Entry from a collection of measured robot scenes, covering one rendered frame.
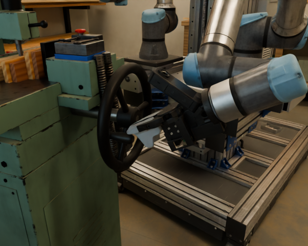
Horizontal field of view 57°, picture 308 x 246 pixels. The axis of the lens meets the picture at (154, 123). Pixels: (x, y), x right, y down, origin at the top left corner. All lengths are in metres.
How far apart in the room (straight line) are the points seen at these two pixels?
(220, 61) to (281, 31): 0.54
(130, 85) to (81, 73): 0.67
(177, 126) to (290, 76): 0.21
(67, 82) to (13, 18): 0.22
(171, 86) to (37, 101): 0.34
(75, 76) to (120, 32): 3.87
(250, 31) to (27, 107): 0.83
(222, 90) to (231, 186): 1.08
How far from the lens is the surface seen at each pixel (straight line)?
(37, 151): 0.77
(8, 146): 0.73
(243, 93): 0.51
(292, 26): 1.12
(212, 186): 1.54
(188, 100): 0.54
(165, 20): 1.49
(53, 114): 0.79
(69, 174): 0.90
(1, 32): 0.91
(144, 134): 0.61
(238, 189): 1.55
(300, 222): 1.80
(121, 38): 4.61
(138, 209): 1.69
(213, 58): 0.63
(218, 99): 0.52
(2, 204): 0.87
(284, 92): 0.51
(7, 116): 0.68
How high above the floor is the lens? 1.11
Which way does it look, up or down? 24 degrees down
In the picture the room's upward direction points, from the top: straight up
